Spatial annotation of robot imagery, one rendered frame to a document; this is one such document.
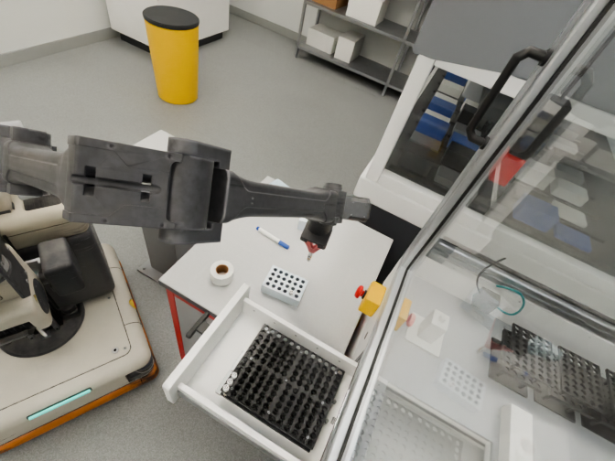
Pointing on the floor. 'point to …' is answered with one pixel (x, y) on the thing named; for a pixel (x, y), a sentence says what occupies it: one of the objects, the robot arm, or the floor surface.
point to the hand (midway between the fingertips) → (312, 249)
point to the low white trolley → (333, 318)
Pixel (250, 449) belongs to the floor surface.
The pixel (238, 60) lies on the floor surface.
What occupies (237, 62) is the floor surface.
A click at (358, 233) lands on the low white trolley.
